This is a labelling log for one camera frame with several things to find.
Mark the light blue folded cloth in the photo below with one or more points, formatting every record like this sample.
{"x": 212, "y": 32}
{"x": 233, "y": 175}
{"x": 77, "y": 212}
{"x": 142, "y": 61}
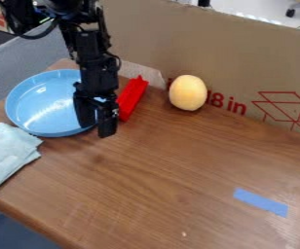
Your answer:
{"x": 18, "y": 150}

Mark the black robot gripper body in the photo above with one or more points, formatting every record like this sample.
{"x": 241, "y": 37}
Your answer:
{"x": 98, "y": 69}

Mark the black computer tower with lights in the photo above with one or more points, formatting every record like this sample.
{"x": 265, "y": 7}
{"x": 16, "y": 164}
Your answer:
{"x": 21, "y": 15}

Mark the blue tape strip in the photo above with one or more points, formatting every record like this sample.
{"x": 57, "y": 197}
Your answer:
{"x": 261, "y": 202}

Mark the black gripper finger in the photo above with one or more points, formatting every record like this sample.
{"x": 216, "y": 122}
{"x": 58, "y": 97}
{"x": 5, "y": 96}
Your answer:
{"x": 108, "y": 120}
{"x": 85, "y": 111}

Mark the brown cardboard box wall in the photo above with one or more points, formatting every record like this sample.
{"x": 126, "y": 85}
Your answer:
{"x": 245, "y": 58}

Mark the red rectangular block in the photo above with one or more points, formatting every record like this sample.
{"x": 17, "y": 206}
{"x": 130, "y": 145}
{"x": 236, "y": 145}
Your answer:
{"x": 130, "y": 96}

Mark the yellow round fruit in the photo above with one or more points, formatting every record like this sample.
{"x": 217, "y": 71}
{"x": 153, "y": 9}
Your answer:
{"x": 188, "y": 93}

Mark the grey fabric panel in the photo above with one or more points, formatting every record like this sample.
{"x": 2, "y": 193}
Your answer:
{"x": 26, "y": 57}

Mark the light blue plate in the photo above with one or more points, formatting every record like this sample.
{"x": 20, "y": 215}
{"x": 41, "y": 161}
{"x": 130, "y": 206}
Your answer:
{"x": 40, "y": 104}

